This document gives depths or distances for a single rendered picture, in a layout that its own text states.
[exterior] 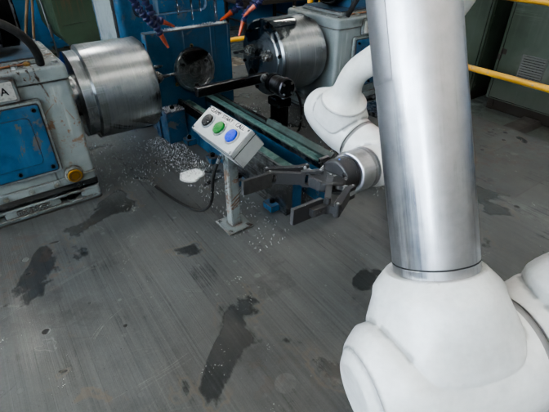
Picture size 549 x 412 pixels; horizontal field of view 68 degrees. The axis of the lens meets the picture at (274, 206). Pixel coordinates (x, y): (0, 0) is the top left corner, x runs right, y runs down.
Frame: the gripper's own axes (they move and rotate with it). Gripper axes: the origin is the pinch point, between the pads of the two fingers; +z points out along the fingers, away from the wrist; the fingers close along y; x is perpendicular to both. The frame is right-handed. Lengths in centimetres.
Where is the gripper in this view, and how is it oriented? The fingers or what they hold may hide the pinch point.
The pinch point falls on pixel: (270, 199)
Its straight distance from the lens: 72.7
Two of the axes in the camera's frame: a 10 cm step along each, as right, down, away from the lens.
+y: -6.5, -3.8, 6.6
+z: -7.6, 2.8, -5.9
